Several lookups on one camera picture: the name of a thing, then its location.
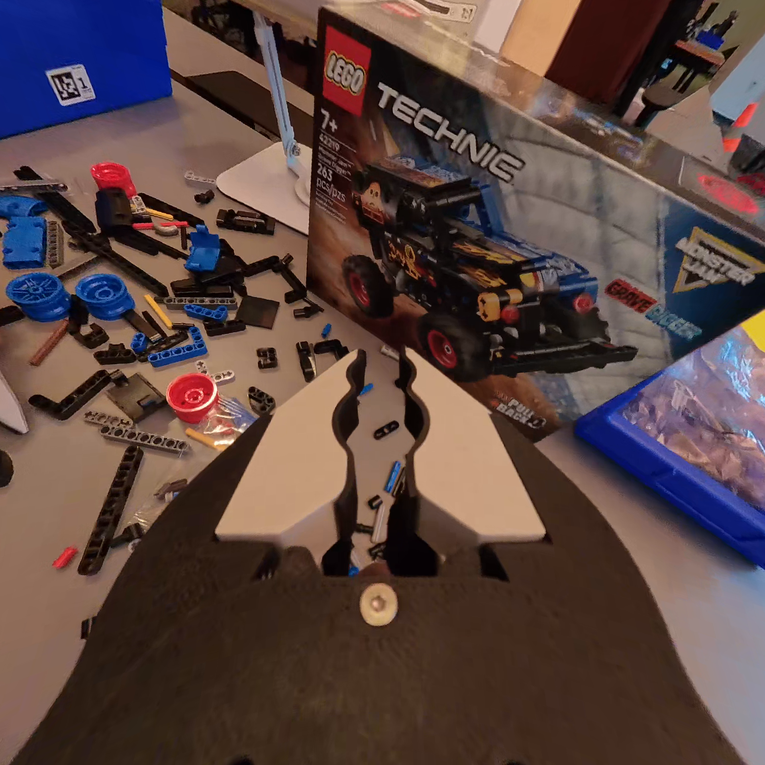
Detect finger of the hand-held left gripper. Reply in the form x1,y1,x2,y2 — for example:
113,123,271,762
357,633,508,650
0,359,29,435

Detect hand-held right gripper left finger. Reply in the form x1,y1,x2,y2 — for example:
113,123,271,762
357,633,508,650
214,348,367,577

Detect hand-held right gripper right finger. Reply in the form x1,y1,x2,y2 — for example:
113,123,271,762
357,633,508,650
382,347,547,577

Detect grey desk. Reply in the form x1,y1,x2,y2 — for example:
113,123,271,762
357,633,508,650
0,6,765,765

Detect black L-shaped beam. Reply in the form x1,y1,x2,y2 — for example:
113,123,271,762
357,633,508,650
28,369,114,420

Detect clear bag of small pins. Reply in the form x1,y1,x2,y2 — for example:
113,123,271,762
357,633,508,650
185,391,243,450

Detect scattered small pins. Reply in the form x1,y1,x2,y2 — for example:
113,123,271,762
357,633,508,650
320,322,413,577

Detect blue wheel rim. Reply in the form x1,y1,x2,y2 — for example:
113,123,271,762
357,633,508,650
6,272,74,324
75,273,136,322

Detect black flat clip panel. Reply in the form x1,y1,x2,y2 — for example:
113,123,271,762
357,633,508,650
108,372,169,422

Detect red wheel rim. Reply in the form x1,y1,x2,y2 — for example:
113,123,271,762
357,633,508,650
165,373,220,425
90,161,139,201

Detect blue rectangular panel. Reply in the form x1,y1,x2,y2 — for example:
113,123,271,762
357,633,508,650
2,216,49,270

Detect blue L-shaped beam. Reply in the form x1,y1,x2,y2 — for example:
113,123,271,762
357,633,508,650
146,326,208,367

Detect black square panel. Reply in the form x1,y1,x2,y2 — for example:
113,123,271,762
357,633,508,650
234,295,281,330

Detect blue bin of plastic bags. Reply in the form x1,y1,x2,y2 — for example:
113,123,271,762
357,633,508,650
575,311,765,569

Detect long grey beam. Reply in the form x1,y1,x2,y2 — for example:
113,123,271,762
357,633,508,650
155,294,238,309

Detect blue curved panel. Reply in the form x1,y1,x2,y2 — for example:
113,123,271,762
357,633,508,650
0,196,49,220

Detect black curved panel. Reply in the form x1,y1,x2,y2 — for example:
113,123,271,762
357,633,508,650
96,188,133,235

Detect blue folded panel piece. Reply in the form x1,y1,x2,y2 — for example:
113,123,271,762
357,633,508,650
184,224,223,273

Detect monster truck toy box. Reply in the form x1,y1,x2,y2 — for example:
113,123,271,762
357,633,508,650
306,6,765,446

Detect thin black beam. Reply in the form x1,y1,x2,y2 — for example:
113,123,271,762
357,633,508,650
136,192,207,229

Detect blue bin with square tag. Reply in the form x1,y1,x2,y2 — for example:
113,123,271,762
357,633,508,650
0,0,174,141

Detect black round stool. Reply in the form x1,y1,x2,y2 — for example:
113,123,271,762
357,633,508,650
616,84,685,129

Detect black frame piece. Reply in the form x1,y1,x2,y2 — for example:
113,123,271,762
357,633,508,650
216,208,277,235

